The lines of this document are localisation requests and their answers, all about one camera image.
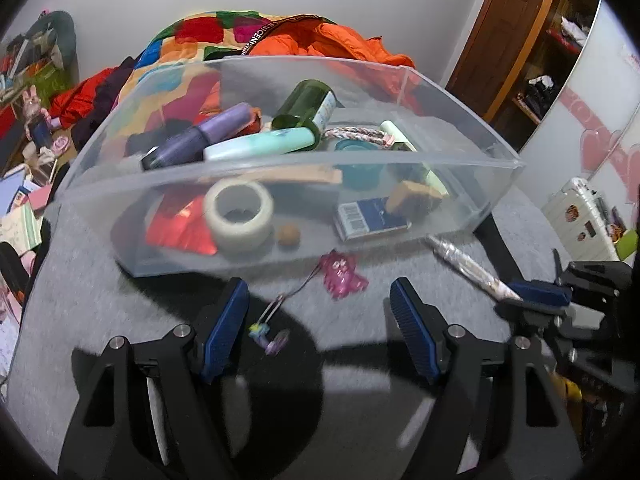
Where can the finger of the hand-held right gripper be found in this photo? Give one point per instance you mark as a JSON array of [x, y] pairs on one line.
[[542, 294], [525, 316]]

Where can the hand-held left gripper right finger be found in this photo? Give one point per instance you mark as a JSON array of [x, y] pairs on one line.
[[410, 330]]

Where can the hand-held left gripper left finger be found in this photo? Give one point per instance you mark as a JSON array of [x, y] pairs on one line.
[[222, 330]]

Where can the clear silver pen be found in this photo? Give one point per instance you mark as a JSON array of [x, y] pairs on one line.
[[470, 265]]

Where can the white bandage tape roll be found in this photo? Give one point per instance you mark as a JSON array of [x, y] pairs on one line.
[[240, 232]]

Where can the clear plastic storage box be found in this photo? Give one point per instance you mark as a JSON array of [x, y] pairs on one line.
[[310, 255]]

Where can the small brown ball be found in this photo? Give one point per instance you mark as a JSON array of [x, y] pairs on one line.
[[288, 235]]

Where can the dark blue barcode box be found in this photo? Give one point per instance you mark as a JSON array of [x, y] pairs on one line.
[[375, 217]]

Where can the blue tape roll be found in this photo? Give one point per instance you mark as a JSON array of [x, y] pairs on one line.
[[360, 175]]

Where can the beige cosmetic tube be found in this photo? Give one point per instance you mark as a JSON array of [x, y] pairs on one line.
[[300, 175]]

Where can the purple tube with black cap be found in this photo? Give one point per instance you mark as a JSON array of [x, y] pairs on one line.
[[210, 130]]

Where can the grey blanket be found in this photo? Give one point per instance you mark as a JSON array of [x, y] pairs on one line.
[[150, 300]]

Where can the white suitcase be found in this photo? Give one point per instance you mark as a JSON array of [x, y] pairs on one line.
[[575, 220]]

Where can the red envelope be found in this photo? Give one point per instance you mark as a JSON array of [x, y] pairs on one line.
[[175, 225]]

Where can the brown sponge block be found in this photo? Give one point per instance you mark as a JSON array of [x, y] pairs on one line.
[[412, 200]]

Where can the white wardrobe door pink hearts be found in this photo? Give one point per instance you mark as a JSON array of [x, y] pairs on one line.
[[600, 125]]

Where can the mint green tube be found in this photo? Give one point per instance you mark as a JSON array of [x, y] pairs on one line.
[[260, 142]]

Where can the pink book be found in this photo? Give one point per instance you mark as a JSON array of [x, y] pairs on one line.
[[40, 197]]

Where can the green beige book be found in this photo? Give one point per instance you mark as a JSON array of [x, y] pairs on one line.
[[20, 230]]

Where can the dark green glass bottle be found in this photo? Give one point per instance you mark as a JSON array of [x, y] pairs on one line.
[[305, 105]]

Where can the wooden open shelf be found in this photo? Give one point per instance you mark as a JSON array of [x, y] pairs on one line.
[[555, 50]]

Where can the light blue notebook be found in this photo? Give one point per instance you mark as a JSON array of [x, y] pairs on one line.
[[10, 195]]

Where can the dark purple cloth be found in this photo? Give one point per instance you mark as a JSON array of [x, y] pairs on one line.
[[100, 110]]

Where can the wooden door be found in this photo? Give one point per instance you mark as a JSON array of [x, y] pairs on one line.
[[505, 35]]

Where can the red cloth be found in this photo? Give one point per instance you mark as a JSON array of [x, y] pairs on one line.
[[85, 92]]

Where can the rabbit plush toy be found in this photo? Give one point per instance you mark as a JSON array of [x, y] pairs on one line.
[[37, 120]]

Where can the red cabinet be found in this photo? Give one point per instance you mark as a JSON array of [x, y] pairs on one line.
[[10, 125]]

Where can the orange puffer jacket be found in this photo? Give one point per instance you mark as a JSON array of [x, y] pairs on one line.
[[340, 42]]

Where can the colourful patchwork blanket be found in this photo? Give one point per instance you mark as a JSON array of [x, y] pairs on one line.
[[200, 30]]

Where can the dark green armchair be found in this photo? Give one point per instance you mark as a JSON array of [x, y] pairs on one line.
[[65, 35]]

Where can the pile of clutter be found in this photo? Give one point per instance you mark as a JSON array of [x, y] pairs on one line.
[[25, 60]]

